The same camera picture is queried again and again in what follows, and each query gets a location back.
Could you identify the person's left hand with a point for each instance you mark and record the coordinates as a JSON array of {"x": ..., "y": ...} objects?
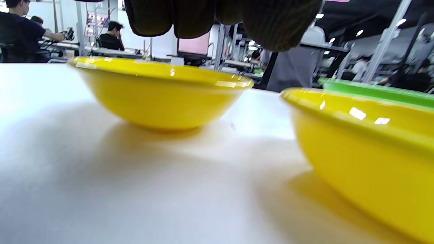
[{"x": 271, "y": 23}]

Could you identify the small yellow bowl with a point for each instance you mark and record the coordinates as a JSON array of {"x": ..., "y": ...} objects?
[
  {"x": 159, "y": 98},
  {"x": 366, "y": 162}
]

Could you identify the medium green bowl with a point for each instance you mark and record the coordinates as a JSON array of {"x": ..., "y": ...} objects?
[{"x": 390, "y": 93}]

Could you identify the computer monitor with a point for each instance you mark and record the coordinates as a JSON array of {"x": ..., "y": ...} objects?
[{"x": 195, "y": 45}]

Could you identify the white metal frame post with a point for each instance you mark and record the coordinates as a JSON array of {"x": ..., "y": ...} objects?
[
  {"x": 386, "y": 37},
  {"x": 79, "y": 27}
]

